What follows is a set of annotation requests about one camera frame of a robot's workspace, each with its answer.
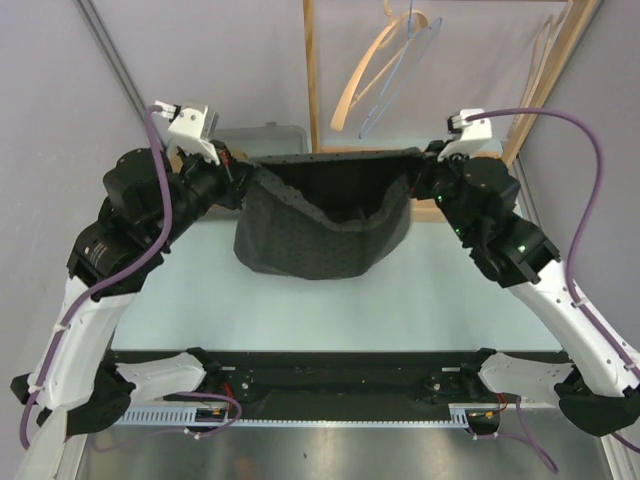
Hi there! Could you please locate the purple cable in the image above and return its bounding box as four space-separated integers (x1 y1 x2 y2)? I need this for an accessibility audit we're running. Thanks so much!
18 102 244 451
452 108 640 474

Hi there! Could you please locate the light blue wire hanger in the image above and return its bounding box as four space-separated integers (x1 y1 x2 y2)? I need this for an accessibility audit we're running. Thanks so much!
354 1 442 140

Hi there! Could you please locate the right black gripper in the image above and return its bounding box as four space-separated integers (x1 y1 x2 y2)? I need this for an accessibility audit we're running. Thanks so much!
404 138 478 242

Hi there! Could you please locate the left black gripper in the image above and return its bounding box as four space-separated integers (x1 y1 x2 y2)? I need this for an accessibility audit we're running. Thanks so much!
151 137 260 247

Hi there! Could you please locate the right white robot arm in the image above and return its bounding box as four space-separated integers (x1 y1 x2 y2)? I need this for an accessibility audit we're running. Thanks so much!
413 140 639 437

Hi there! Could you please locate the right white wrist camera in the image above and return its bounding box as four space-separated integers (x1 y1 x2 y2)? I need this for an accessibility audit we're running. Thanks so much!
438 109 493 162

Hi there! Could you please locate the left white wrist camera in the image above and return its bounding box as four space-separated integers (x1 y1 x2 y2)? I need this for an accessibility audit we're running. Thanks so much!
168 103 220 165

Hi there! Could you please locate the wooden clothes rack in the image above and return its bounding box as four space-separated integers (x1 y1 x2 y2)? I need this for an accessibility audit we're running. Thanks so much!
301 0 601 224

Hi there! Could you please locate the hanging wooden hanger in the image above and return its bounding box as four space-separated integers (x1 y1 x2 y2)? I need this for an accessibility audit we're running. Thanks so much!
330 1 442 139

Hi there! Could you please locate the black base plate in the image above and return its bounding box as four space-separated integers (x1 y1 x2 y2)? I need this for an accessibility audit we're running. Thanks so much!
104 348 571 420

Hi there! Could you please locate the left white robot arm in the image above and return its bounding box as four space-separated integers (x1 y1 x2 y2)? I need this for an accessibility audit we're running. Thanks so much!
11 143 250 439

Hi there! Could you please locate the clear grey plastic bin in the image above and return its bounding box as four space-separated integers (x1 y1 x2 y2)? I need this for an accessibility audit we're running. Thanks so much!
206 122 310 164

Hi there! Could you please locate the white slotted cable duct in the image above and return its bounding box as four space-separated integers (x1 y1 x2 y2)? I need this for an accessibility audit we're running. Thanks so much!
116 406 469 429

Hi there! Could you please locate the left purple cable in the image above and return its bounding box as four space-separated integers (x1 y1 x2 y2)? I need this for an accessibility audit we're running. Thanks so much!
18 102 244 451

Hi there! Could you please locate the light wooden hanger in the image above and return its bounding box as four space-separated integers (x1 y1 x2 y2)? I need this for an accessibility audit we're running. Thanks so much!
514 12 571 121

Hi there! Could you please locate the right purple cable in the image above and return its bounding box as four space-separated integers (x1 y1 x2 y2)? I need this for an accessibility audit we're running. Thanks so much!
452 108 640 474

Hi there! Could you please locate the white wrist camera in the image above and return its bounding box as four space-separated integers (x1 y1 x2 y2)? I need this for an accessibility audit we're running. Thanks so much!
168 103 220 165
438 109 493 162

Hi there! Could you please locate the dark grey dotted skirt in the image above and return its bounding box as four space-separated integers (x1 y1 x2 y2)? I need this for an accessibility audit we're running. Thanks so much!
234 147 423 280

